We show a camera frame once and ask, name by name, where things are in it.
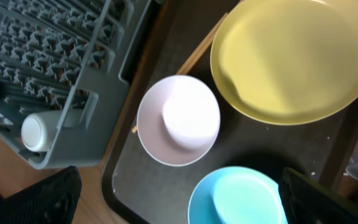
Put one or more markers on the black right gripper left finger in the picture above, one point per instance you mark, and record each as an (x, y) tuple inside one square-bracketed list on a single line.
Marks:
[(52, 200)]

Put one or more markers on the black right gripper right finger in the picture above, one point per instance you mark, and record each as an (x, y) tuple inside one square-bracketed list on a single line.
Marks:
[(305, 201)]

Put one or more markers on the light blue bowl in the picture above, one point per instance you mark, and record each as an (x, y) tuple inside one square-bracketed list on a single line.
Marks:
[(236, 195)]

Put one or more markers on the pale green cup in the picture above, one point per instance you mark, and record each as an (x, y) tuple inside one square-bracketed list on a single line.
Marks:
[(38, 130)]

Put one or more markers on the grey plastic dishwasher rack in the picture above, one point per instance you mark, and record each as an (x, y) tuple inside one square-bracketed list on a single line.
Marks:
[(70, 56)]

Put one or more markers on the dark brown serving tray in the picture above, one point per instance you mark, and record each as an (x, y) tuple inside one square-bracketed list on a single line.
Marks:
[(142, 190)]

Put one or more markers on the wooden chopstick right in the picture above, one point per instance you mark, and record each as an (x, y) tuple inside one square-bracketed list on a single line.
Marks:
[(204, 46)]

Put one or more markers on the yellow plate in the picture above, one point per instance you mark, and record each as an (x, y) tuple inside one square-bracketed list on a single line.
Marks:
[(287, 62)]

